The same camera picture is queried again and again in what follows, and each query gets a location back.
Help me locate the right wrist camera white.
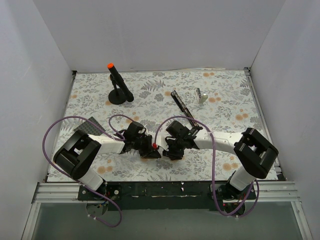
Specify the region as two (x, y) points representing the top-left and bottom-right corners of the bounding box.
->
(152, 135), (169, 151)

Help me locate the beige stapler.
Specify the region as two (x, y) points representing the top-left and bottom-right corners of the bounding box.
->
(195, 88), (208, 104)

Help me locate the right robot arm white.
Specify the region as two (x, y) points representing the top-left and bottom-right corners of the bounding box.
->
(162, 120), (279, 199)

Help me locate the black microphone on stand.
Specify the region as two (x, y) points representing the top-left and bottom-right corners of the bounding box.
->
(107, 63), (134, 105)

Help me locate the floral patterned table mat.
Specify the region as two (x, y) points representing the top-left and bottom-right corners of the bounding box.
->
(55, 70), (266, 181)

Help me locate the grey perforated plate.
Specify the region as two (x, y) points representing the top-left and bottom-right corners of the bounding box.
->
(73, 116), (105, 136)

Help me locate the black stapler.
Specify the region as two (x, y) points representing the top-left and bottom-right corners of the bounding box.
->
(170, 90), (199, 127)

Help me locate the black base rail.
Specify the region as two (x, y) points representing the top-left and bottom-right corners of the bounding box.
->
(77, 180), (256, 211)

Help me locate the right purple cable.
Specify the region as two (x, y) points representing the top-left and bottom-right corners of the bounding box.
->
(153, 115), (260, 217)

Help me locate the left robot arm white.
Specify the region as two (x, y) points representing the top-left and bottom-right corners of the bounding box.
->
(53, 121), (161, 200)

